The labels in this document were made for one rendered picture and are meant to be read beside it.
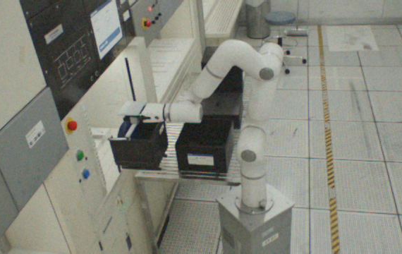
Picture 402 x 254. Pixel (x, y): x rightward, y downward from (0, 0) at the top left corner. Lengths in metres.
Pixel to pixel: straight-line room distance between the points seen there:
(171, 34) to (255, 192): 2.15
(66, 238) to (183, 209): 1.50
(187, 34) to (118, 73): 1.49
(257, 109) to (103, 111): 1.13
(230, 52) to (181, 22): 2.13
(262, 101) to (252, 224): 0.61
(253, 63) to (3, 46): 0.85
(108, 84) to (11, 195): 1.15
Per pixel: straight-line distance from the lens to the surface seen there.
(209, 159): 2.24
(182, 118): 1.84
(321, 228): 3.06
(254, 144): 1.78
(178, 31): 3.78
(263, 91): 1.71
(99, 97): 2.52
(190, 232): 3.04
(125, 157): 1.99
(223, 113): 2.60
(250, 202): 2.04
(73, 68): 1.78
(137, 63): 2.32
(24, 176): 1.51
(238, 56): 1.64
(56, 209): 1.75
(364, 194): 3.36
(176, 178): 2.29
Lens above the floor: 2.20
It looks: 33 degrees down
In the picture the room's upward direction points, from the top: 6 degrees counter-clockwise
